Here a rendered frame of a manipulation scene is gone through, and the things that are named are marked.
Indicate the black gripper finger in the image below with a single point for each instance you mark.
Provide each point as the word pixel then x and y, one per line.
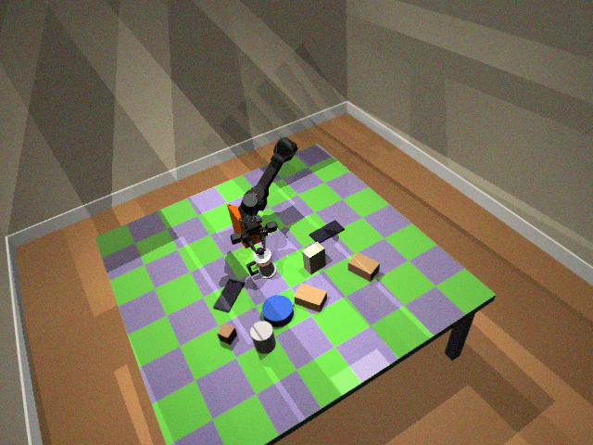
pixel 250 243
pixel 263 237

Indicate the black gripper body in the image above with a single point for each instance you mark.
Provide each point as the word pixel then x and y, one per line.
pixel 270 227

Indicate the blue cylinder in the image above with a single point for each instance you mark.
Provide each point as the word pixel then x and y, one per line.
pixel 278 311

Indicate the grey cylinder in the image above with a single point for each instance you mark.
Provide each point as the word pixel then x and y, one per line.
pixel 263 337

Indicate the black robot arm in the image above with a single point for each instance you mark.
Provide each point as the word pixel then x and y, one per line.
pixel 256 197

